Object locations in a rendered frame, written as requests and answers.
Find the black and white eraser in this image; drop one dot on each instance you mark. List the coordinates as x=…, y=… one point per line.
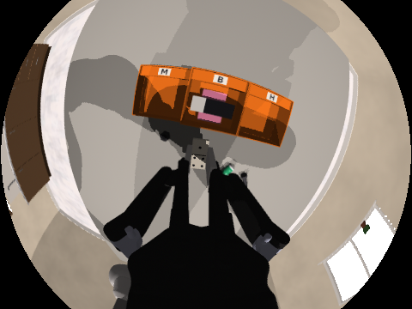
x=213, y=107

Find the white domino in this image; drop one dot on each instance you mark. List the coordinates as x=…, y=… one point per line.
x=199, y=153

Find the pink rectangular block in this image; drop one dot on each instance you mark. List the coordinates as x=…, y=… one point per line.
x=214, y=96

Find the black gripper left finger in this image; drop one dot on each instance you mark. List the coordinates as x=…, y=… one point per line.
x=126, y=230

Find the black bolt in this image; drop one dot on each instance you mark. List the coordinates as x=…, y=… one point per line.
x=244, y=176

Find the orange rack of bins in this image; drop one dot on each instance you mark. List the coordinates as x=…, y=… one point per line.
x=160, y=93

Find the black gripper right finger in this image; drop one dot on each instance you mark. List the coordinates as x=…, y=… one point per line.
x=265, y=236

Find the green battery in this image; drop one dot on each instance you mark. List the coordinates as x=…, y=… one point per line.
x=228, y=169

